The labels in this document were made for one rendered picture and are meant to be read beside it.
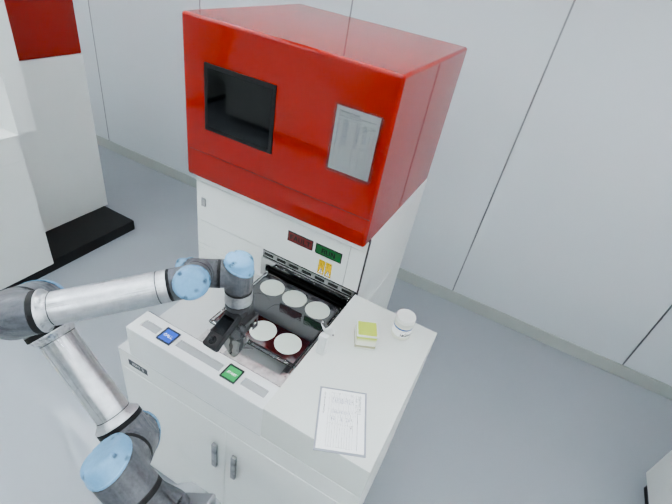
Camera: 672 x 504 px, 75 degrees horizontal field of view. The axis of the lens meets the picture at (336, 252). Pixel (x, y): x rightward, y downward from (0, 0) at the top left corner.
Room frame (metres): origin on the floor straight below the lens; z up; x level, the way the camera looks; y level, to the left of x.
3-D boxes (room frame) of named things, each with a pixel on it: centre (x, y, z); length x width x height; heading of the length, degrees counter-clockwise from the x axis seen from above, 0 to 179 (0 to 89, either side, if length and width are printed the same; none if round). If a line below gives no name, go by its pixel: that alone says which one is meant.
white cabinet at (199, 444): (1.08, 0.13, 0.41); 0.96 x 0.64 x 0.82; 69
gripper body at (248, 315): (0.87, 0.23, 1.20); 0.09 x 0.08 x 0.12; 157
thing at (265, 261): (1.41, 0.10, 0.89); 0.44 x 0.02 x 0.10; 69
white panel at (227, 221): (1.49, 0.26, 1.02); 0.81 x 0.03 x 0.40; 69
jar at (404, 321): (1.16, -0.29, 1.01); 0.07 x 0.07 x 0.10
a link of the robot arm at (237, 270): (0.86, 0.24, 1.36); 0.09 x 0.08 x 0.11; 104
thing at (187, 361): (0.90, 0.36, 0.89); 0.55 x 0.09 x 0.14; 69
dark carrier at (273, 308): (1.21, 0.17, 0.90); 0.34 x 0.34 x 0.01; 69
